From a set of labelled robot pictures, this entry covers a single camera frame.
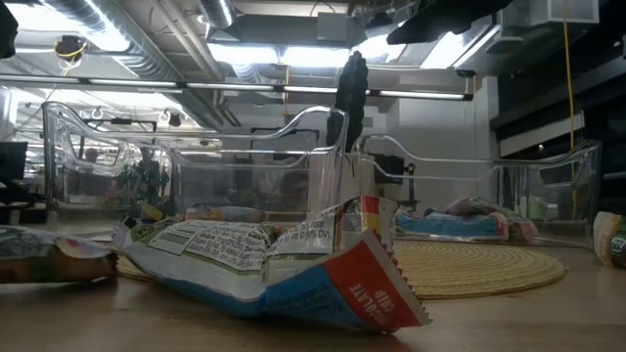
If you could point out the long horizontal light rail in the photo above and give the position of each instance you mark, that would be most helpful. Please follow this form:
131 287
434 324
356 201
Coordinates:
195 85

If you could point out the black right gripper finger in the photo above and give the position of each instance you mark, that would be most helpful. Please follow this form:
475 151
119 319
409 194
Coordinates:
425 27

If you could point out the white ceiling unit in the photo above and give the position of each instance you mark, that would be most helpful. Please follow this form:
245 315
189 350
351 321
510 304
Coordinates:
572 10

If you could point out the black ceiling device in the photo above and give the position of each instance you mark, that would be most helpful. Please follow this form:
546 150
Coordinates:
71 48

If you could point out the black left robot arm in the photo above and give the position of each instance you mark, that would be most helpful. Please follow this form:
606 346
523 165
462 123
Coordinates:
6 29

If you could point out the clear plastic bin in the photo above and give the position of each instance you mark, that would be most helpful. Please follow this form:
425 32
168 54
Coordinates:
58 186
244 159
562 195

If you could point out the round woven yellow placemat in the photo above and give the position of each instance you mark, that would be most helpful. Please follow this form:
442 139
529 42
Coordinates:
464 269

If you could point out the wide silver ventilation duct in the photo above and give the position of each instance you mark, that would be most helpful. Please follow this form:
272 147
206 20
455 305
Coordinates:
122 34

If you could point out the ceiling light panel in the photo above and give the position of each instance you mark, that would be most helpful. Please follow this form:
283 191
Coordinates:
279 55
440 51

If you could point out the black box on stand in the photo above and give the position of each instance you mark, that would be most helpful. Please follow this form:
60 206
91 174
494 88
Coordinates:
391 168

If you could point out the black monitor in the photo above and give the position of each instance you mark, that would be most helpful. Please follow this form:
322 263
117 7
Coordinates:
12 160

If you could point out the grey ceiling box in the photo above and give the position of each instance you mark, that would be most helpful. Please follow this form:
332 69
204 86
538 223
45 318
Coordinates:
340 27

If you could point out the narrow silver ventilation duct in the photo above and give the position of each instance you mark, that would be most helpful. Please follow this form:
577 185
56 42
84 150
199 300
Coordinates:
217 12

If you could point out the red white blue snack bag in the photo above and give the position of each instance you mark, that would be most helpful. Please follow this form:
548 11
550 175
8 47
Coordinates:
235 254

